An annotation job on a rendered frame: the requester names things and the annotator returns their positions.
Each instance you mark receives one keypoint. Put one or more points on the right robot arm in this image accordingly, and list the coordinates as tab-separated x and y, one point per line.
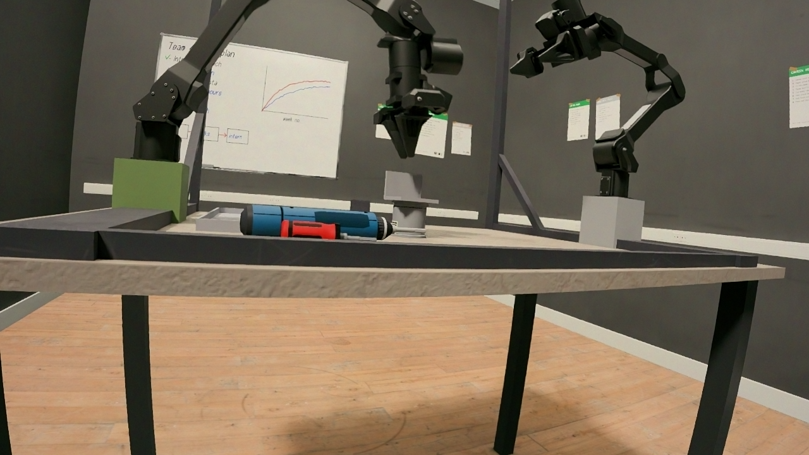
180	90

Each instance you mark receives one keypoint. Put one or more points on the red screwdriver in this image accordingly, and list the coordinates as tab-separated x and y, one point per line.
302	229

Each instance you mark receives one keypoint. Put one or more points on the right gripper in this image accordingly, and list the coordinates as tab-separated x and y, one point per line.
406	112

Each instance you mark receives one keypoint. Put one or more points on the blue cordless drill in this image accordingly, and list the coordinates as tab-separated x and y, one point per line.
266	220

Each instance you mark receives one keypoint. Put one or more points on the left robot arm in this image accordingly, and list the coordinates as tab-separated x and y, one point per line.
605	34

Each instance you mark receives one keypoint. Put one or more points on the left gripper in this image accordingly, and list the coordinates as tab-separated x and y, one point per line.
571	45

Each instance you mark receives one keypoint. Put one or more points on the white metal bracket plate with holes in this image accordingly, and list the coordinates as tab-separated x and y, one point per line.
405	187

